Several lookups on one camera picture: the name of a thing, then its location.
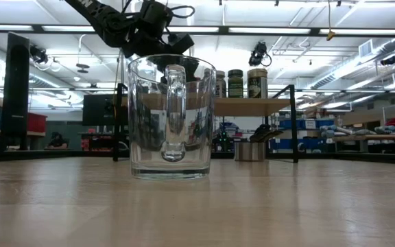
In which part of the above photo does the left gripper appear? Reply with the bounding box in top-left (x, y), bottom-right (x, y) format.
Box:
top-left (121, 0), bottom-right (200, 84)

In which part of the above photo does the bagel seasoning jar white lid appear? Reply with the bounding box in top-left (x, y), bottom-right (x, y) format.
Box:
top-left (215, 70), bottom-right (228, 99)

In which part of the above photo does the oregano jar green lid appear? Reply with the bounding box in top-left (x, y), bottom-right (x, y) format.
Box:
top-left (227, 69), bottom-right (245, 99)

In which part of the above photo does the clear glass mug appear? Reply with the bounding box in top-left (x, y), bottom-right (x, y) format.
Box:
top-left (128, 54), bottom-right (217, 181)

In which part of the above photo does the furikake seasoning jar tan lid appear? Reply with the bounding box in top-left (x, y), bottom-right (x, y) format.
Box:
top-left (247, 68), bottom-right (269, 99)

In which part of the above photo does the wooden shelf black metal frame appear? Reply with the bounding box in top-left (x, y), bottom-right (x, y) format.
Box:
top-left (112, 83), bottom-right (300, 163)

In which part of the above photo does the LED light bar beam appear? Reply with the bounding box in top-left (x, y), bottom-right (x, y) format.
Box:
top-left (0, 23), bottom-right (395, 38)

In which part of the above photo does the black utensil bundle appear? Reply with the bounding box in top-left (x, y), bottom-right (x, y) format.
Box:
top-left (250, 123), bottom-right (283, 143)

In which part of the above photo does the steel cylindrical container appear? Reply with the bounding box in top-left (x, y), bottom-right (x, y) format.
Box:
top-left (233, 141), bottom-right (267, 163)

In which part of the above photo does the black monitor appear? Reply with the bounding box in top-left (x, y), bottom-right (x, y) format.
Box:
top-left (82, 94), bottom-right (116, 127)

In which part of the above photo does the blue storage bin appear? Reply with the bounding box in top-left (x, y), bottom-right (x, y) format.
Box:
top-left (278, 118), bottom-right (335, 130)

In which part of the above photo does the white ceiling air vent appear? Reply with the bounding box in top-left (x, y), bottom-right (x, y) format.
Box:
top-left (358, 38), bottom-right (373, 58)

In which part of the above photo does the wooden workbench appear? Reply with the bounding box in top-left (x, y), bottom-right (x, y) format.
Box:
top-left (333, 133), bottom-right (395, 154)

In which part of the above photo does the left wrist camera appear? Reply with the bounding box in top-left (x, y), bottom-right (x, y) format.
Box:
top-left (167, 32), bottom-right (196, 55)

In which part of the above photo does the black overhead camera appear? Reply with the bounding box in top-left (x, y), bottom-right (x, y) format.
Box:
top-left (248, 40), bottom-right (273, 68)

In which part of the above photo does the yellow hanging cord tag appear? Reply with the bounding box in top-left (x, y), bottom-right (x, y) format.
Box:
top-left (326, 0), bottom-right (337, 42)

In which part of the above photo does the small black mounted camera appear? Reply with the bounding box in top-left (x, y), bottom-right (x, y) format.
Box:
top-left (29, 45), bottom-right (49, 65)

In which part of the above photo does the black aluminium table frame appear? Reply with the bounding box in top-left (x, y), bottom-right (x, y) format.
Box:
top-left (0, 150), bottom-right (395, 166)

